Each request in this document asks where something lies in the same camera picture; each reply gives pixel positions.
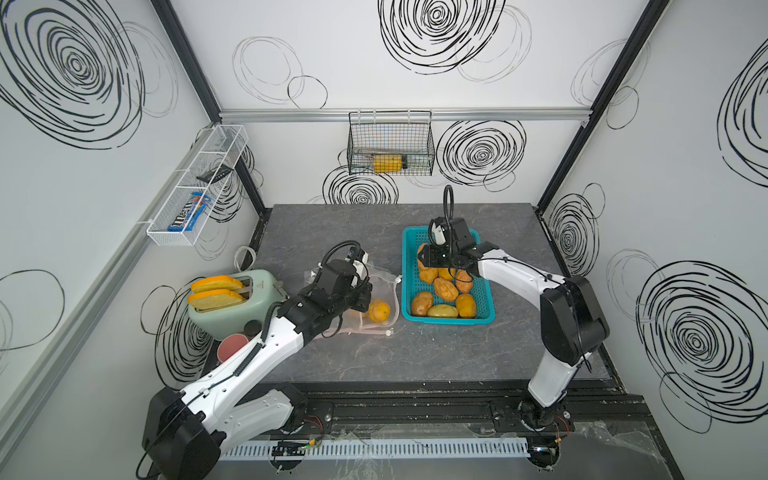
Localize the potato bagged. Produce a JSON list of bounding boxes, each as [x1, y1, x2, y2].
[[416, 243, 428, 271], [366, 299, 391, 323]]

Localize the teal plastic basket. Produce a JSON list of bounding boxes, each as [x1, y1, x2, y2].
[[401, 226, 495, 326]]

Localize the clear zipper bag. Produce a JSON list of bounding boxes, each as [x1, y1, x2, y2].
[[321, 266, 401, 338]]

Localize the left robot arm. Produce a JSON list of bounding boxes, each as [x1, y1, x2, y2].
[[135, 247, 372, 479]]

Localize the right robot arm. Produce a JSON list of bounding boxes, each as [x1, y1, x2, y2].
[[418, 216, 610, 431]]

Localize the potato bottom left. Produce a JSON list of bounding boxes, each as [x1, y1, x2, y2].
[[418, 268, 439, 285]]

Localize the potato right middle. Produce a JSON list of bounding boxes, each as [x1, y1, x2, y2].
[[453, 269, 474, 294]]

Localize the potato large middle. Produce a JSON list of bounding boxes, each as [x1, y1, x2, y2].
[[433, 277, 459, 303]]

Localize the potato bottom right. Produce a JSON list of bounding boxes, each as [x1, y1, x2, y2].
[[455, 293, 477, 319]]

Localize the potato centre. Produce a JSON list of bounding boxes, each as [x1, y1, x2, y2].
[[411, 291, 434, 317]]

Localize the green yellowish potato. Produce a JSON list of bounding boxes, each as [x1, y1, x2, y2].
[[427, 304, 459, 319]]

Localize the mint green toaster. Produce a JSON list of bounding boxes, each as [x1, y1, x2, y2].
[[187, 270, 288, 340]]

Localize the yellow item in basket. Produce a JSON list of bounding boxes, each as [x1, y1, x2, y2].
[[372, 154, 405, 174]]

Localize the red cup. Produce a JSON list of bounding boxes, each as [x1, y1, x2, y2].
[[216, 333, 249, 363]]

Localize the upper toast slice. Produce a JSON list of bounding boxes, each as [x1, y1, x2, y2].
[[190, 275, 244, 294]]

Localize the toast slice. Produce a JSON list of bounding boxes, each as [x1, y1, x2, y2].
[[188, 290, 245, 311], [190, 275, 244, 294]]

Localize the lower toast slice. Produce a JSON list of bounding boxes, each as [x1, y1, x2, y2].
[[188, 290, 245, 311]]

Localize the black remote control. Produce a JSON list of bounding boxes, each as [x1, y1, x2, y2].
[[196, 164, 233, 185]]

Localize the blue candy packet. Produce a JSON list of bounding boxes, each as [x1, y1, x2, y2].
[[167, 192, 210, 232]]

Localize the black wire wall basket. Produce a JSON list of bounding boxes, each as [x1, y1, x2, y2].
[[346, 109, 436, 177]]

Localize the white wire shelf basket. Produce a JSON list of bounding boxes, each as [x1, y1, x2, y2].
[[146, 124, 248, 247]]

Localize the white slotted cable duct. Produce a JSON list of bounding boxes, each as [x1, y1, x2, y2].
[[221, 437, 531, 461]]

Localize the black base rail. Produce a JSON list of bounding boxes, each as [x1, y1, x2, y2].
[[239, 383, 649, 436]]

